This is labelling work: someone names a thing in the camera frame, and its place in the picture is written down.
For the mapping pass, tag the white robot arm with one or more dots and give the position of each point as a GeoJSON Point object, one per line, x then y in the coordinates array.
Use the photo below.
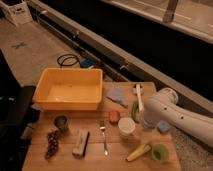
{"type": "Point", "coordinates": [162, 106]}

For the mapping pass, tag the yellow plastic tray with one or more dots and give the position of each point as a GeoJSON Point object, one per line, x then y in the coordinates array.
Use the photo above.
{"type": "Point", "coordinates": [69, 89]}

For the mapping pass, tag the light blue cloth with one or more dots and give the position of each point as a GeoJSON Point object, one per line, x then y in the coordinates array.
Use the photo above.
{"type": "Point", "coordinates": [116, 95]}

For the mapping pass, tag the blue object on floor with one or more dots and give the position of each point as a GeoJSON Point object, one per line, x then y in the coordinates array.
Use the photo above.
{"type": "Point", "coordinates": [86, 63]}

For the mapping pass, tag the small orange cup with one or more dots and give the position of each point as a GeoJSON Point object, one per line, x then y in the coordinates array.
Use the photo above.
{"type": "Point", "coordinates": [114, 116]}

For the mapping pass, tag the green pepper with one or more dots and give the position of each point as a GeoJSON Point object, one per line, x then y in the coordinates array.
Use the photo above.
{"type": "Point", "coordinates": [135, 112]}

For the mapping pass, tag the silver metal fork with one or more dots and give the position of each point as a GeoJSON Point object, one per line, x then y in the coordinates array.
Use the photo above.
{"type": "Point", "coordinates": [103, 128]}

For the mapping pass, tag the white paper cup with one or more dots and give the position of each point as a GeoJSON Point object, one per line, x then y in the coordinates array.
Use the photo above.
{"type": "Point", "coordinates": [126, 126]}

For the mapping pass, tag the dark metal cup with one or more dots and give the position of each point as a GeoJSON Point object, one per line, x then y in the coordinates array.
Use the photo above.
{"type": "Point", "coordinates": [61, 122]}

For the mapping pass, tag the blue sponge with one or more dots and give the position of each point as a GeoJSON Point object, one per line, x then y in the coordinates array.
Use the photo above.
{"type": "Point", "coordinates": [163, 127]}

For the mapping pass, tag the wooden scrub brush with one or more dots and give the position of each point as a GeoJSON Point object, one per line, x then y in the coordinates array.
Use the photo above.
{"type": "Point", "coordinates": [81, 143]}

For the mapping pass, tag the bunch of dark grapes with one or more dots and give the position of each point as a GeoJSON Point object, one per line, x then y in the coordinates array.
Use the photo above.
{"type": "Point", "coordinates": [53, 144]}

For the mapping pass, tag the small green bowl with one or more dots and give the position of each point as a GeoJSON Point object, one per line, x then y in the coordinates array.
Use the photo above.
{"type": "Point", "coordinates": [159, 153]}

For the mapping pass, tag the black chair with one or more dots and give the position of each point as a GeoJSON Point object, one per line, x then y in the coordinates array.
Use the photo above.
{"type": "Point", "coordinates": [16, 113]}

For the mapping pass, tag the white storage box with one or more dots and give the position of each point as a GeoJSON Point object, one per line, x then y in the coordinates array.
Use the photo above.
{"type": "Point", "coordinates": [17, 14]}

